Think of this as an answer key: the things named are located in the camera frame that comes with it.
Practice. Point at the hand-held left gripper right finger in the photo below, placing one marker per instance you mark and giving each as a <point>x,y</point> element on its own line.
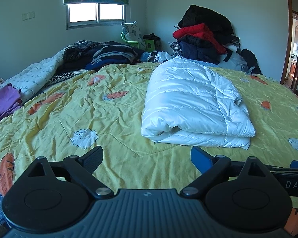
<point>201,158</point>

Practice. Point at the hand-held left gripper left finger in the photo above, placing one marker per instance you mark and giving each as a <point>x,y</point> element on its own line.
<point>93,158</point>

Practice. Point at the white down jacket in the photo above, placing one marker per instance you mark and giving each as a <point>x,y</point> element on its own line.
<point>188,99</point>

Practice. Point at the grey white clothes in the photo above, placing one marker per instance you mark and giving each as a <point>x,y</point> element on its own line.
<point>232,43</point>

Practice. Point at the yellow printed blanket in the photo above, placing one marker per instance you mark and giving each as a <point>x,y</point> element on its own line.
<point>89,119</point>

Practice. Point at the zebra print cloth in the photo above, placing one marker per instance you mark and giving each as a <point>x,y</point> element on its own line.
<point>64,78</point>

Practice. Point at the blue garment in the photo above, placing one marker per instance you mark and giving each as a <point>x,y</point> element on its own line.
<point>101,65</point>

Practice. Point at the light blue cloth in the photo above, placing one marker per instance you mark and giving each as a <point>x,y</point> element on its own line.
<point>208,64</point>

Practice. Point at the white printed quilt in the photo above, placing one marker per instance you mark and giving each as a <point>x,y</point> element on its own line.
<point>32,76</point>

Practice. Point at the clear plastic bag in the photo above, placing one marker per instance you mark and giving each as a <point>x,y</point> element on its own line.
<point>234,62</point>

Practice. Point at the purple cloth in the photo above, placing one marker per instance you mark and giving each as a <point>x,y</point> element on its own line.
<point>5,101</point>

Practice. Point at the black patterned cloth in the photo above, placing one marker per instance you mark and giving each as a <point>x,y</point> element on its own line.
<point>77,52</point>

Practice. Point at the navy jacket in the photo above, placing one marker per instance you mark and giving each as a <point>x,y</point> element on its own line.
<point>198,49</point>

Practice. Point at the black backpack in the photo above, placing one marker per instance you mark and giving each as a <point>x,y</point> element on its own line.
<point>252,60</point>

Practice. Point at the black white plastic bag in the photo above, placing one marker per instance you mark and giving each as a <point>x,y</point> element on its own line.
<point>156,56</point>

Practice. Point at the checkered cloth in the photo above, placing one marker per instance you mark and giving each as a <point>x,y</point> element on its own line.
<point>175,49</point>

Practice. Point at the green plastic chair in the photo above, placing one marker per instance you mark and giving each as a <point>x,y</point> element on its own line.
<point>150,45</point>

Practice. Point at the red jacket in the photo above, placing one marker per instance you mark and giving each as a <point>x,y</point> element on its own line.
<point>198,31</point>

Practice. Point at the black garment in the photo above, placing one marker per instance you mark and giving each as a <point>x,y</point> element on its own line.
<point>152,36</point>

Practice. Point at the floral pillow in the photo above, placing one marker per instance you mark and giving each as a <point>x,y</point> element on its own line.
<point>134,33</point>

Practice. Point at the black coat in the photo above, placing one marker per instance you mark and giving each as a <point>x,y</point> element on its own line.
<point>203,16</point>

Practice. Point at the window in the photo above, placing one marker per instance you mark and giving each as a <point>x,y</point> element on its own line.
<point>94,14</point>

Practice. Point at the wooden door frame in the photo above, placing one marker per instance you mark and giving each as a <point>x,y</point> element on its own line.
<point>294,42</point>

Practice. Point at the wall light switch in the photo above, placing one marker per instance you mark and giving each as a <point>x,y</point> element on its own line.
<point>28,16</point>

